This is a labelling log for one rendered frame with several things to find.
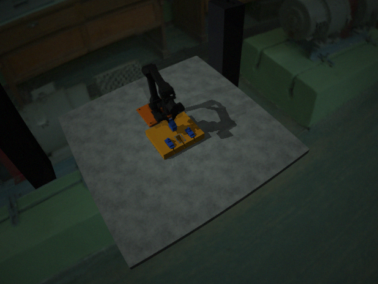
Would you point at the blue micro servo with orange cable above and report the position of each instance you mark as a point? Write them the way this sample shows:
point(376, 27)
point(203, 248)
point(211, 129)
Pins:
point(172, 125)

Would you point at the yellow flat deck plate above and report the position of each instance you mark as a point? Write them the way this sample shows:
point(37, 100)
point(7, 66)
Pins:
point(167, 142)

